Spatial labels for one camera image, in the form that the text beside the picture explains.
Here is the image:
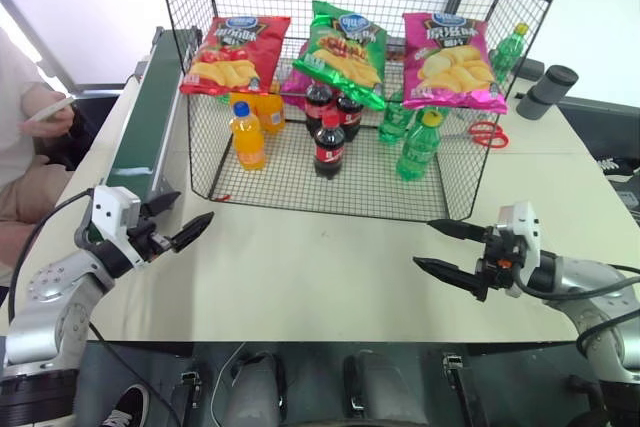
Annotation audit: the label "black wire mesh shelf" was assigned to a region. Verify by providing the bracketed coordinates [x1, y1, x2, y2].
[153, 0, 575, 224]

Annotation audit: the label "seated person in white shirt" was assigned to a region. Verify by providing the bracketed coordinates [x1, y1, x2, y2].
[0, 26, 79, 289]

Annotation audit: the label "cola bottle red label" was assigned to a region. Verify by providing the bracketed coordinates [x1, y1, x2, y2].
[312, 112, 348, 182]
[336, 91, 365, 144]
[304, 80, 334, 139]

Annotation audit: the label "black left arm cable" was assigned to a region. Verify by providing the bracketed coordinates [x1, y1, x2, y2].
[6, 187, 96, 321]

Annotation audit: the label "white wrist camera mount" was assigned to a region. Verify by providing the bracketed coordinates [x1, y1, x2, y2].
[90, 185, 147, 269]
[495, 200, 542, 297]

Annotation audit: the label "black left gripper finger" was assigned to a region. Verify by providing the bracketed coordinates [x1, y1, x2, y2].
[141, 191, 183, 219]
[169, 211, 216, 253]

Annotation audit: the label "red handled scissors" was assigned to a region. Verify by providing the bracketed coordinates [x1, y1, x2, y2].
[468, 120, 511, 150]

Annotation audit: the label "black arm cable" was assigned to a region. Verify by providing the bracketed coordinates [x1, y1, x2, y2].
[6, 187, 96, 321]
[512, 264, 640, 361]

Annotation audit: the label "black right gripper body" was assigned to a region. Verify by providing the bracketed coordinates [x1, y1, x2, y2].
[474, 225, 527, 293]

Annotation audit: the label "orange soda bottle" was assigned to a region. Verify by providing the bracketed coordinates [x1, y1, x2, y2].
[253, 91, 288, 135]
[228, 101, 267, 172]

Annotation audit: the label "thin white cable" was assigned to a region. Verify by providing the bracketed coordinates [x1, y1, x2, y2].
[209, 343, 247, 427]

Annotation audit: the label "grey black cylinder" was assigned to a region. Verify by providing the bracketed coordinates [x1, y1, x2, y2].
[515, 64, 580, 121]

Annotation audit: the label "green soda bottle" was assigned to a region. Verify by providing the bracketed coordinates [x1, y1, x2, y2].
[395, 108, 446, 184]
[489, 22, 531, 85]
[376, 91, 419, 145]

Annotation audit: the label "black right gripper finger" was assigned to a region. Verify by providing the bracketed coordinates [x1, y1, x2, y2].
[412, 256, 490, 303]
[426, 218, 487, 243]

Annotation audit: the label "green potato chips bag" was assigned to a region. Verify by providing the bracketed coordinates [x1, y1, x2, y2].
[290, 0, 389, 111]

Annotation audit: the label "red potato chips bag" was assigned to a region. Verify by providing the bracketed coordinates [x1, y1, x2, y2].
[179, 15, 293, 97]

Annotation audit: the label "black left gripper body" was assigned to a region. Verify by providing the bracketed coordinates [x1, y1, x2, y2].
[126, 219, 175, 264]

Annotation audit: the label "black chair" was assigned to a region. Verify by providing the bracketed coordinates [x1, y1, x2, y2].
[63, 90, 124, 171]

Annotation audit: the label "grey rounded shape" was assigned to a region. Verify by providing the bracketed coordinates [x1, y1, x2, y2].
[228, 350, 287, 427]
[343, 348, 432, 427]

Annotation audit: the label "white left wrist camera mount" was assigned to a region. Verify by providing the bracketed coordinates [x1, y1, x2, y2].
[90, 185, 147, 269]

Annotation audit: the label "white smartphone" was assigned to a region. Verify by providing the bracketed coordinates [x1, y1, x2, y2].
[24, 97, 77, 124]

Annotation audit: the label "magenta potato chips bag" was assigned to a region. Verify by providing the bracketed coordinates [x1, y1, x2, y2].
[401, 11, 509, 115]
[279, 65, 322, 109]

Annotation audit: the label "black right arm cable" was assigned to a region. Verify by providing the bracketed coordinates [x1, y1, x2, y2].
[512, 264, 640, 361]

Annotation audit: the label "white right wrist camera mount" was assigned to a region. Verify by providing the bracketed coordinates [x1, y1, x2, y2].
[495, 200, 542, 297]

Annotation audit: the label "black white sneaker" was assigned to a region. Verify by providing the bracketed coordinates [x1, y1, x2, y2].
[101, 383, 152, 427]

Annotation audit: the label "person's bare hand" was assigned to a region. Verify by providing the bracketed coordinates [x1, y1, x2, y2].
[17, 102, 77, 138]

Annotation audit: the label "green conveyor belt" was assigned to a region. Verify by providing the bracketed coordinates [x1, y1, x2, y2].
[101, 25, 212, 204]

